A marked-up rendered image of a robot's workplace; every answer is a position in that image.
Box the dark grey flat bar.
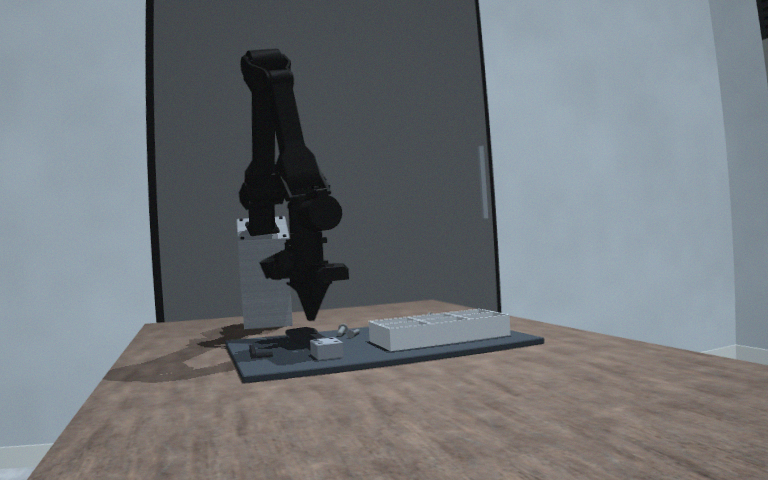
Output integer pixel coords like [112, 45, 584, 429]
[308, 333, 326, 348]

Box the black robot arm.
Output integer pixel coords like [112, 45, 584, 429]
[239, 49, 342, 280]

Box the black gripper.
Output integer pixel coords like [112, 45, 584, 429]
[276, 232, 349, 321]

